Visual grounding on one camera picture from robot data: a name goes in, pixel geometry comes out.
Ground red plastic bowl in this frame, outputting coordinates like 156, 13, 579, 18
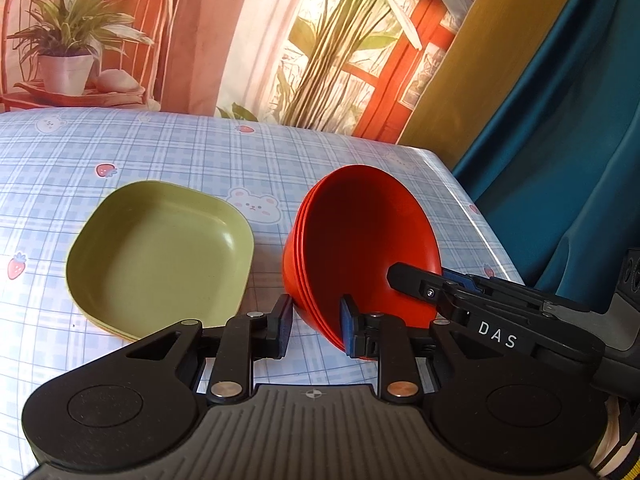
295, 164, 443, 351
289, 185, 371, 356
281, 195, 381, 361

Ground green square plate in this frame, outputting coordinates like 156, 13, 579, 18
65, 180, 256, 333

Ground yellow curtain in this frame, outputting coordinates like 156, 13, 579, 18
397, 0, 601, 171

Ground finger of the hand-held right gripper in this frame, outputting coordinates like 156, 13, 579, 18
387, 261, 607, 376
442, 268, 592, 315

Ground blue checked tablecloth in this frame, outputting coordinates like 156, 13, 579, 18
0, 107, 526, 480

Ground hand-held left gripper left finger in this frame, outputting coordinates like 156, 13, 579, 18
120, 294, 294, 406

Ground printed room scene backdrop cloth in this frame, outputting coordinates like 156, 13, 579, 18
0, 0, 496, 143

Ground blue curtain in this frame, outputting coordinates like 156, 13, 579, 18
450, 0, 640, 301

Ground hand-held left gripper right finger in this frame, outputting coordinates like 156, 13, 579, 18
339, 294, 481, 406

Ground yellow plastic plate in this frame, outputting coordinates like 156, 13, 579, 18
67, 280, 216, 343

